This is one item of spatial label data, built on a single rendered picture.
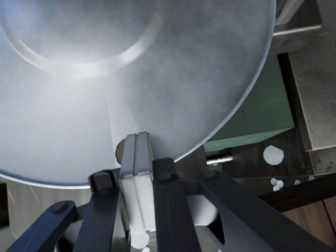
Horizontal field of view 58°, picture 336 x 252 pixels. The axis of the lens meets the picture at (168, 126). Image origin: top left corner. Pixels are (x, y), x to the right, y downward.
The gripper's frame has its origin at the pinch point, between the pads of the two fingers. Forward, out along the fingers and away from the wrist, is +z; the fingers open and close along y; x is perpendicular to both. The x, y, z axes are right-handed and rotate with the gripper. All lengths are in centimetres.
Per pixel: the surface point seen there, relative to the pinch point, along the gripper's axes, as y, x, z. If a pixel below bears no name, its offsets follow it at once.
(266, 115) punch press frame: 14.1, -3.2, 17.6
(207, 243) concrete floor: 10, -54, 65
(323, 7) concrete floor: 68, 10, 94
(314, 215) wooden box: 29, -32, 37
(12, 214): -9.4, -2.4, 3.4
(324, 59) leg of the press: 22.9, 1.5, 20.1
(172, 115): 2.6, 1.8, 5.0
